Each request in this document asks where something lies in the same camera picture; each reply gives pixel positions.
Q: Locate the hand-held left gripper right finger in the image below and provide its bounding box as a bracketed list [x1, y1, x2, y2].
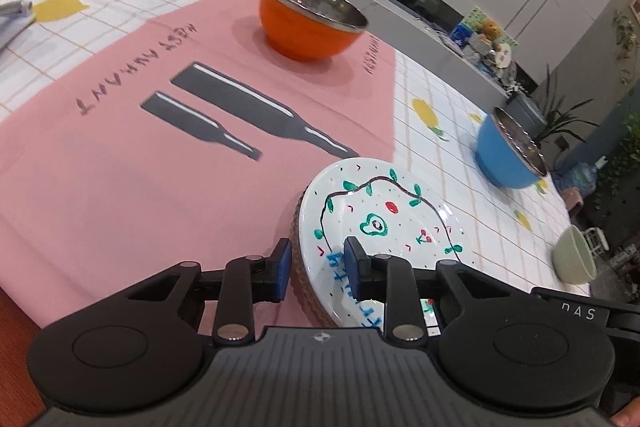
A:
[342, 236, 533, 343]

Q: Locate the green ceramic bowl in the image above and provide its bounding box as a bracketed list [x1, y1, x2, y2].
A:
[551, 225, 598, 285]

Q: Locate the white painted plate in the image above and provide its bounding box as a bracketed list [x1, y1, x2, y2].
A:
[298, 157, 476, 338]

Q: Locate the orange steel bowl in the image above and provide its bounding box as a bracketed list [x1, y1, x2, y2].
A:
[258, 0, 369, 62]

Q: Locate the grey-green trash can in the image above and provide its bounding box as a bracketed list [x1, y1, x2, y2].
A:
[507, 89, 548, 132]

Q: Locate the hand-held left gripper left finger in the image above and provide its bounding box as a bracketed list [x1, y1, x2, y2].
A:
[120, 238, 293, 348]

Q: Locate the blue box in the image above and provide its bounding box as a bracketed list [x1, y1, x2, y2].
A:
[450, 24, 473, 48]

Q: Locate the potted long-leaf plant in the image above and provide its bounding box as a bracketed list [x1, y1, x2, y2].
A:
[532, 64, 596, 158]

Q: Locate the green picture card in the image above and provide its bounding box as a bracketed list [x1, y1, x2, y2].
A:
[467, 7, 516, 45]

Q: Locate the blue steel bowl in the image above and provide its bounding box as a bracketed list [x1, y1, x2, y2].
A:
[475, 107, 551, 190]

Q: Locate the blue water bottle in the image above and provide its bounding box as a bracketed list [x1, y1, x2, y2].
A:
[562, 162, 598, 192]

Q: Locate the pink printed placemat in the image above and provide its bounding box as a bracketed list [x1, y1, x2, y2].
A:
[0, 0, 398, 328]

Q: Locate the trailing ivy plant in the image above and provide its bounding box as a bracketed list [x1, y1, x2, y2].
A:
[597, 102, 640, 212]

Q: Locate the white small stool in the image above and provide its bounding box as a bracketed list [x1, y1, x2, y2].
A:
[585, 227, 608, 253]

